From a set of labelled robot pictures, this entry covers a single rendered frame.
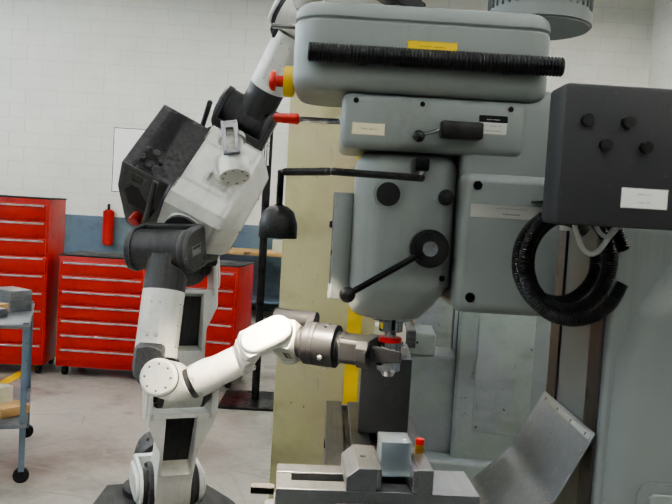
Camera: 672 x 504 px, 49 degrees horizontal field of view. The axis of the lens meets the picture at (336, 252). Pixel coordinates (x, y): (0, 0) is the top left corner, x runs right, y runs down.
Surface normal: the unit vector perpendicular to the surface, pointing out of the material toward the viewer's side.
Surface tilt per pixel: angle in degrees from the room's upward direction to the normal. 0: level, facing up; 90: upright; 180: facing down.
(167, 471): 28
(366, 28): 90
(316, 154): 90
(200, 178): 58
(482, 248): 90
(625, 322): 90
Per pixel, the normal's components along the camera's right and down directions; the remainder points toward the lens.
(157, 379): -0.08, -0.21
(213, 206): 0.34, -0.46
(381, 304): -0.03, 0.58
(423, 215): 0.01, 0.06
